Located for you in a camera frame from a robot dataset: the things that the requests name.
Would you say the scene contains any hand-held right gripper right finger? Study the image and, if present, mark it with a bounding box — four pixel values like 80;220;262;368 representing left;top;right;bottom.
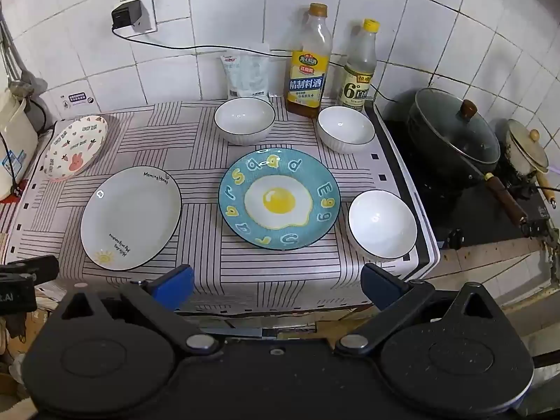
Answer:
335;263;508;357

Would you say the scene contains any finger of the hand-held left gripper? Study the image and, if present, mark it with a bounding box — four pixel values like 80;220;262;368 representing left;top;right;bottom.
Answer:
0;255;60;286

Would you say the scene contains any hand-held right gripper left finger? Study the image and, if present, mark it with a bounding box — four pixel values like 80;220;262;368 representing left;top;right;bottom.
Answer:
50;265;224;359

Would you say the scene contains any white bowl dark rim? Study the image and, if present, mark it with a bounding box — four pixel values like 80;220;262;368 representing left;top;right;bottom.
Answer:
317;106;376;154
214;96;276;146
348;189;418;263

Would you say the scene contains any white oval plate sun print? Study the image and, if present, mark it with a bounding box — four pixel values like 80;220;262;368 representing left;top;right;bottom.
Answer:
80;165;183;270

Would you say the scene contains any rabbit print plate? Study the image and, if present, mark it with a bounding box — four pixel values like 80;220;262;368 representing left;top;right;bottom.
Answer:
42;114;109;181

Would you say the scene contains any blue fried egg plate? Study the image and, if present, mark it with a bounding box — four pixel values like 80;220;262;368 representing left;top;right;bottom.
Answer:
219;149;341;251

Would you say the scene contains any black stove top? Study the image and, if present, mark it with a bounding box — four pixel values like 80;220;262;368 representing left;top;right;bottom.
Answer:
378;118;552;250

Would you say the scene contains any striped tablecloth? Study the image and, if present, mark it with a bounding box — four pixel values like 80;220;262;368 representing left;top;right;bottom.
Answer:
0;100;440;316

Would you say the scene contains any white tote bag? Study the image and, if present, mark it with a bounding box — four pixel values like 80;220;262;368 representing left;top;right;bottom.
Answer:
0;90;40;202

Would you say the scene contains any glass wok lid wooden knob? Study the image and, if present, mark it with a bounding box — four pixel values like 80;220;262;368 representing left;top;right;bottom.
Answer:
413;88;501;167

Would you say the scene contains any small enamel pot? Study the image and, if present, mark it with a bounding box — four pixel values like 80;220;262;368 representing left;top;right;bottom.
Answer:
499;118;560;208

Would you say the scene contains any vinegar bottle yellow cap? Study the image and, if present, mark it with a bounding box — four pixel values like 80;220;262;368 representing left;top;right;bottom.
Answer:
338;19;378;112

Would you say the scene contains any cream pot lid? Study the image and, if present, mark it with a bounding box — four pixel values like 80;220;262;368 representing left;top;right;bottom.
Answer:
507;119;550;172

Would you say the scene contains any cooking wine bottle yellow label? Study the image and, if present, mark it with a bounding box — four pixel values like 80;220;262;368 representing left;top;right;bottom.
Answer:
285;3;333;119

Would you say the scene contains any black power adapter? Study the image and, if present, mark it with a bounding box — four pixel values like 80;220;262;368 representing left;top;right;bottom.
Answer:
111;0;143;31

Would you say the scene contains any black power cable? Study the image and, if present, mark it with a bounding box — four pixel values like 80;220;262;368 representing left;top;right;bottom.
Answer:
111;28;394;102

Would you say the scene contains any white wall outlet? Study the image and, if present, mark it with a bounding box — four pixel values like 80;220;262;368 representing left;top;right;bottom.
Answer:
113;0;158;36

